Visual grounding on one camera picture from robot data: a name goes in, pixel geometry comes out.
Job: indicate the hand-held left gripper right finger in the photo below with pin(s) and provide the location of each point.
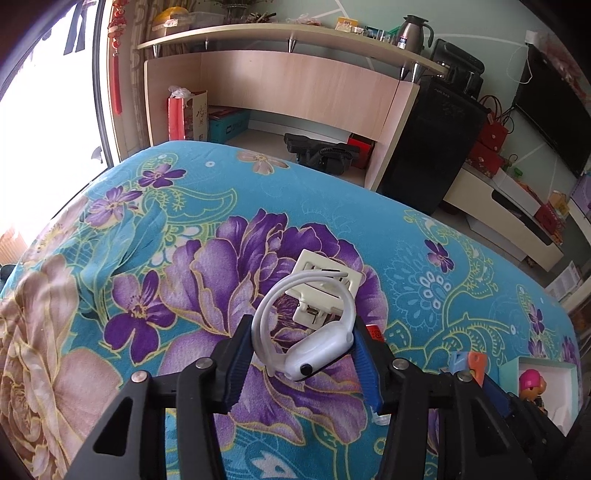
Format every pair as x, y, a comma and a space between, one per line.
367, 374

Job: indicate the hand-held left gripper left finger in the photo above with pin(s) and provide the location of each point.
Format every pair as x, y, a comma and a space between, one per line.
238, 369

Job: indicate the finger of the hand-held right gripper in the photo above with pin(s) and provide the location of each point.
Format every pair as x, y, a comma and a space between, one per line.
498, 397

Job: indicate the white box with teal rim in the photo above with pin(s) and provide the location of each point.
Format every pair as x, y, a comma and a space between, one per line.
558, 397

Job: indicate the white smartwatch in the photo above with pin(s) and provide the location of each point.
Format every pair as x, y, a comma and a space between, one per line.
318, 353

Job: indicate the pink toy dog figure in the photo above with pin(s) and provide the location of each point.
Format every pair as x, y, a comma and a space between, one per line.
531, 381

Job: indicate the blue and orange small blocks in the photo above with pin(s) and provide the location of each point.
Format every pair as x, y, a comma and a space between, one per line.
475, 364

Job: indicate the white plastic clip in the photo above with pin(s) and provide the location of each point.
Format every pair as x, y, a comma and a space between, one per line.
318, 267

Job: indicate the floral teal blanket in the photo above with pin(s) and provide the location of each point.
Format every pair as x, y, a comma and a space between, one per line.
138, 230

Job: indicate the white television stand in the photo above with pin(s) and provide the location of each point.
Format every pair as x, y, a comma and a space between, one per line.
503, 221

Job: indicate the red flat box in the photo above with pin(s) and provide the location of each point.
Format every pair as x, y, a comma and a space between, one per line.
549, 221

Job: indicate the yellow box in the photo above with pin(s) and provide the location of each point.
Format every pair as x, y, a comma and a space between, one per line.
558, 203

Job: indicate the white flat box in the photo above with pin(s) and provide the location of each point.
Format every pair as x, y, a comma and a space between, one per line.
519, 194

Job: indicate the black device under desk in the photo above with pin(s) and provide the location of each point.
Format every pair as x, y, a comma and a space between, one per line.
323, 154

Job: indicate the small red box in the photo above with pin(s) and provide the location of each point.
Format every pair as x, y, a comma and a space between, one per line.
362, 150

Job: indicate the black cabinet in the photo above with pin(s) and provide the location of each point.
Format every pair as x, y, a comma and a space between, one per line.
429, 147

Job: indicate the red gift boxes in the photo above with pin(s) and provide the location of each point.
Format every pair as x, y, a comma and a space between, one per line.
485, 159

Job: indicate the blue box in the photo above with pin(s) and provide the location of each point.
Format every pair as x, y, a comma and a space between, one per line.
228, 129

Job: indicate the red paper bag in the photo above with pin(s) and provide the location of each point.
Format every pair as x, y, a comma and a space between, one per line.
176, 115

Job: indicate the red gift bags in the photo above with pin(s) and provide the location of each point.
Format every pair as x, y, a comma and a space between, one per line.
494, 127

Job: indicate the black television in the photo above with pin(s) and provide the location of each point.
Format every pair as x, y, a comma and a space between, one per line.
554, 110

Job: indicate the patterned curtain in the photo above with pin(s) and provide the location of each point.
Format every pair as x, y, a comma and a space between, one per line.
136, 92

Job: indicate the wooden desk with shelf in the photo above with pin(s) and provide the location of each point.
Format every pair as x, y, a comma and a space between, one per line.
300, 78

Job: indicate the black coffee machine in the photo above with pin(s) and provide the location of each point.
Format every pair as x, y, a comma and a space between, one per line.
457, 64

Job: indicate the red hanging knot ornament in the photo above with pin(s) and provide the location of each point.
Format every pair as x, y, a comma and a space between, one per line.
117, 46

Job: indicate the steel thermos jug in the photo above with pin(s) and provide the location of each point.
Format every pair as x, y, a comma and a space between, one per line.
413, 32

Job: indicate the yellow packet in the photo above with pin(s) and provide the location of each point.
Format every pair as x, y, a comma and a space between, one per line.
346, 24

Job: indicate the yellow container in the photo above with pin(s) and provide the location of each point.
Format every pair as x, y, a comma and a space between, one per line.
171, 18

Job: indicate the hanging dark clothes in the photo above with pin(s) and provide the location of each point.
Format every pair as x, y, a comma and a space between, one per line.
76, 25

